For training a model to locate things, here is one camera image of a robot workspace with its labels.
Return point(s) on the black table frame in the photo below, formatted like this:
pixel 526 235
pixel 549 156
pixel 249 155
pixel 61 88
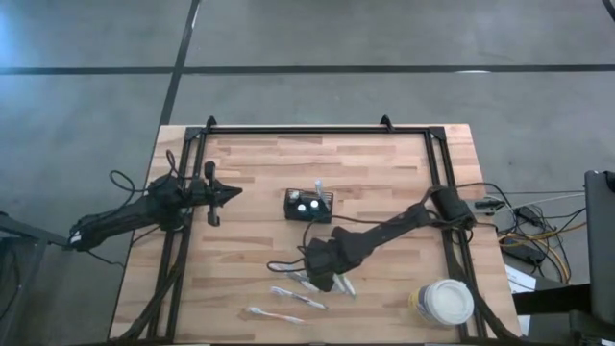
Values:
pixel 312 130

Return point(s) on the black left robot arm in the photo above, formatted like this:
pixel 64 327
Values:
pixel 125 216

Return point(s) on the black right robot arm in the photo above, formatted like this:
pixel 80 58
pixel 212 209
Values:
pixel 384 230

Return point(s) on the white paper sheet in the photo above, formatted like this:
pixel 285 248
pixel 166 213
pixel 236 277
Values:
pixel 519 281

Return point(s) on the small black device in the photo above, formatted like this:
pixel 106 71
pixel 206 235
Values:
pixel 487 204

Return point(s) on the black power brick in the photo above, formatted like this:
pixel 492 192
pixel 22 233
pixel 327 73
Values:
pixel 526 254

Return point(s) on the black beam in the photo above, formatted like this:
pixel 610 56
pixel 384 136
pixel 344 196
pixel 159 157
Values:
pixel 552 299

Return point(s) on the crumpled clear plastic bag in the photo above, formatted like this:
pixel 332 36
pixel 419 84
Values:
pixel 274 314

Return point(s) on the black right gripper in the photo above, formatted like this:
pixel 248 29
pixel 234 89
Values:
pixel 324 257

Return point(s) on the teal mouthwash bottle white cap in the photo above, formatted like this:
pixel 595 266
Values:
pixel 301 208
pixel 314 204

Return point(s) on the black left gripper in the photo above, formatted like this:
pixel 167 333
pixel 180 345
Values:
pixel 212 192

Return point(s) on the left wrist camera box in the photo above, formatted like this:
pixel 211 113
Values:
pixel 197 192

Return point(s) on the black monitor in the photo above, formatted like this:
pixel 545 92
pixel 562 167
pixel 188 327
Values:
pixel 600 240

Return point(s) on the paper cup with white lid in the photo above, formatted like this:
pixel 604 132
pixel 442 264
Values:
pixel 447 303

